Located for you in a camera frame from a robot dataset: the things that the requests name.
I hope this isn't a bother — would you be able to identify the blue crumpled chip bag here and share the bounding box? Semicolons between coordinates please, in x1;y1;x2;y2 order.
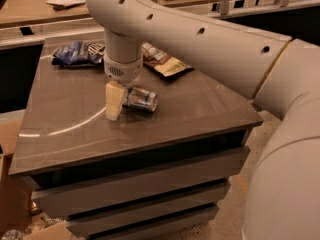
51;41;105;68

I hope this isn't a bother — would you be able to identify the brown cardboard box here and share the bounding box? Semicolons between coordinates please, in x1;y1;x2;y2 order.
0;120;31;233

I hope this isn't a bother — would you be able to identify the silver blue redbull can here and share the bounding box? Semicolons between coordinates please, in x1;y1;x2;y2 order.
124;87;158;112

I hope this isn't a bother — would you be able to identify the brown yellow sea salt chip bag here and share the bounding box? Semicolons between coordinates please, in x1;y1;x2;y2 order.
142;42;190;77

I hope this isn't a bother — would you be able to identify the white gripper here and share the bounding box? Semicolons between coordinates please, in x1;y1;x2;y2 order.
104;54;142;121

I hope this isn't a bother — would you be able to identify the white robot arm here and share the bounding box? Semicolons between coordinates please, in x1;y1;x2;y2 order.
86;0;320;240

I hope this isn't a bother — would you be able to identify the grey drawer cabinet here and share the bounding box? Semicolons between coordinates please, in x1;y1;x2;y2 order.
10;37;262;240

